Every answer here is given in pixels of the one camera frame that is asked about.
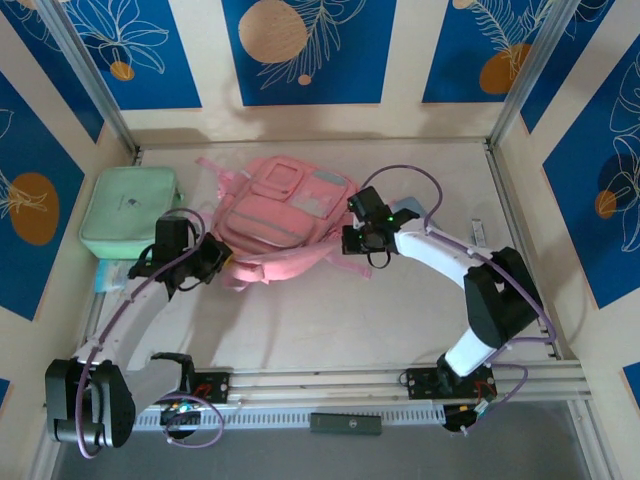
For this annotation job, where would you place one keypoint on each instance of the light blue pencil case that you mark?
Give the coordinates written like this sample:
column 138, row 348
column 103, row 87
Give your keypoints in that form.
column 411, row 206

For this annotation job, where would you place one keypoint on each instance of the pink school backpack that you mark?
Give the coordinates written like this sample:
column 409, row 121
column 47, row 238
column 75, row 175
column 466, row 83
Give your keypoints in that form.
column 280, row 220

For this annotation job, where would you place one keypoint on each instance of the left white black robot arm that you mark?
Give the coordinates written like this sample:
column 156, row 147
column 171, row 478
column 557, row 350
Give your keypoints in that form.
column 130, row 320

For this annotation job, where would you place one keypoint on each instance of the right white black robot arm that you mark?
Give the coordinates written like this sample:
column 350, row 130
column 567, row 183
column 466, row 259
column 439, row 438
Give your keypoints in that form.
column 440, row 250

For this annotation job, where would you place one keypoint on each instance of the mint green zip bag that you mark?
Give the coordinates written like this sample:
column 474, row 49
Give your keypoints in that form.
column 130, row 210

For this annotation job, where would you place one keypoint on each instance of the light blue picture booklet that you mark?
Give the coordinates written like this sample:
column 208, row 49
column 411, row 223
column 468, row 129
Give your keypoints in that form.
column 112, row 277

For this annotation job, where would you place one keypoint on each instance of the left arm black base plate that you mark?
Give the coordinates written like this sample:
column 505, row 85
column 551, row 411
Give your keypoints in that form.
column 215, row 387

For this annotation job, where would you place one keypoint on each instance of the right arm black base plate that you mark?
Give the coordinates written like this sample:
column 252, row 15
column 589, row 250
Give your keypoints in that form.
column 422, row 382

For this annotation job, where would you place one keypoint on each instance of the aluminium frame post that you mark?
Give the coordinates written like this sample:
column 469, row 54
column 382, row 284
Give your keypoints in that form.
column 90, row 75
column 529, row 75

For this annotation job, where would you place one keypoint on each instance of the aluminium front rail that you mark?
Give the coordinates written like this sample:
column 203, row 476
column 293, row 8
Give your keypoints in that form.
column 320, row 385

